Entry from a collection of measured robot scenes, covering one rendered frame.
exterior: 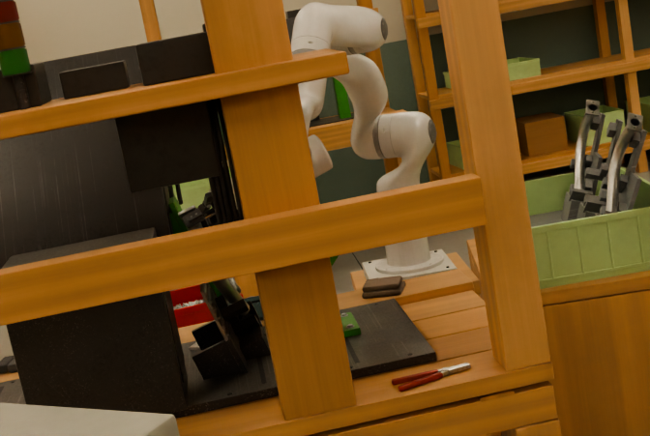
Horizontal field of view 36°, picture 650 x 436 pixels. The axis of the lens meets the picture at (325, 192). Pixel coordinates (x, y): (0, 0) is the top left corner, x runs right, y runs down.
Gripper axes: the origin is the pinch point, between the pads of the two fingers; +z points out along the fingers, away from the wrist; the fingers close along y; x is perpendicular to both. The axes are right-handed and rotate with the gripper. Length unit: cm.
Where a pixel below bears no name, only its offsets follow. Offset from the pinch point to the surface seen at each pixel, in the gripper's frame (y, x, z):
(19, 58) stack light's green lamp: 54, -10, 10
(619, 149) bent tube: -66, 0, -107
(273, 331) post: 9.6, 37.3, -4.0
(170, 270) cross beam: 27.5, 26.4, 5.9
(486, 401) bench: -14, 61, -32
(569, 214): -95, -4, -93
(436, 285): -50, 16, -42
